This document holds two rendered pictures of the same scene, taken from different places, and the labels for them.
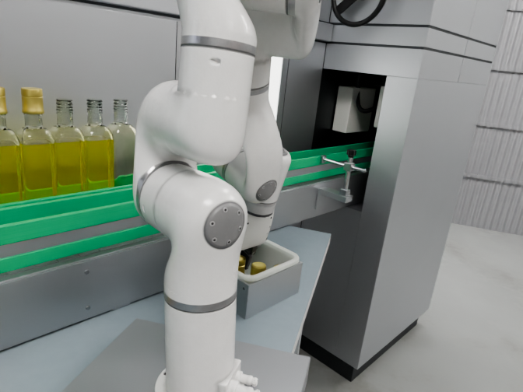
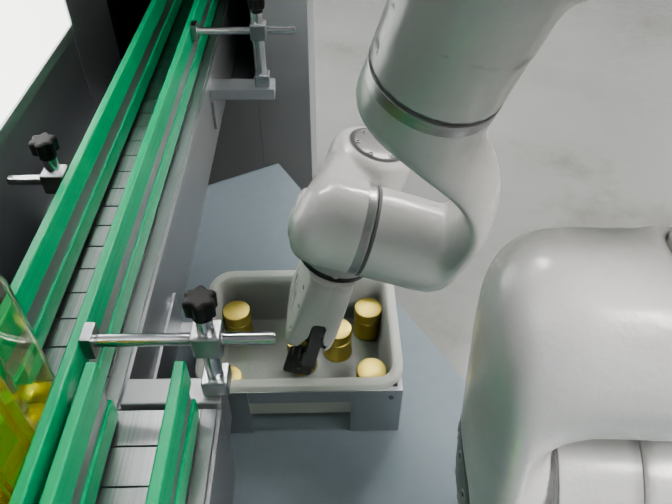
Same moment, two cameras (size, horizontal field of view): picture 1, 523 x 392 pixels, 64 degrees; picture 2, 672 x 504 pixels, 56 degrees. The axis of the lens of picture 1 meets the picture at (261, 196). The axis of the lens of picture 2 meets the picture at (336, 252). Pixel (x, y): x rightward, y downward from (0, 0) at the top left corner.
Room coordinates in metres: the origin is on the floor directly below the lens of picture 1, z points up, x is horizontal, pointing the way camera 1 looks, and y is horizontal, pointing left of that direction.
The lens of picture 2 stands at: (0.49, 0.33, 1.39)
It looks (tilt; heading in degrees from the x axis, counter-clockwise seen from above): 43 degrees down; 317
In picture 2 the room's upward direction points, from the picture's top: straight up
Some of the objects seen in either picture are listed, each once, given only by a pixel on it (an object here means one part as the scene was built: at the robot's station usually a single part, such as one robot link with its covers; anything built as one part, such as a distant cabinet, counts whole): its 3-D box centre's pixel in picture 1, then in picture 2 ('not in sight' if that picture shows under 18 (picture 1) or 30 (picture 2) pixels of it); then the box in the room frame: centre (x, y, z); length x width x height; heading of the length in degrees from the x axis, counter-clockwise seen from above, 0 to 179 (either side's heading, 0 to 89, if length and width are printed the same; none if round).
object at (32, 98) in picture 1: (32, 100); not in sight; (0.75, 0.43, 1.14); 0.04 x 0.04 x 0.04
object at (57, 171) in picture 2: not in sight; (41, 187); (1.15, 0.17, 0.94); 0.07 x 0.04 x 0.13; 48
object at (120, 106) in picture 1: (121, 110); not in sight; (0.88, 0.31, 1.12); 0.03 x 0.03 x 0.05
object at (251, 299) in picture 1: (232, 264); (279, 351); (0.88, 0.05, 0.79); 0.27 x 0.17 x 0.08; 48
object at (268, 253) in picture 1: (240, 265); (301, 346); (0.86, 0.03, 0.80); 0.22 x 0.17 x 0.09; 48
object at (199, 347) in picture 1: (210, 345); not in sight; (0.47, 0.05, 0.87); 0.16 x 0.13 x 0.15; 73
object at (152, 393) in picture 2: not in sight; (179, 408); (0.85, 0.20, 0.85); 0.09 x 0.04 x 0.07; 48
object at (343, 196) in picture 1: (339, 181); (247, 63); (1.31, -0.25, 0.90); 0.17 x 0.05 x 0.23; 48
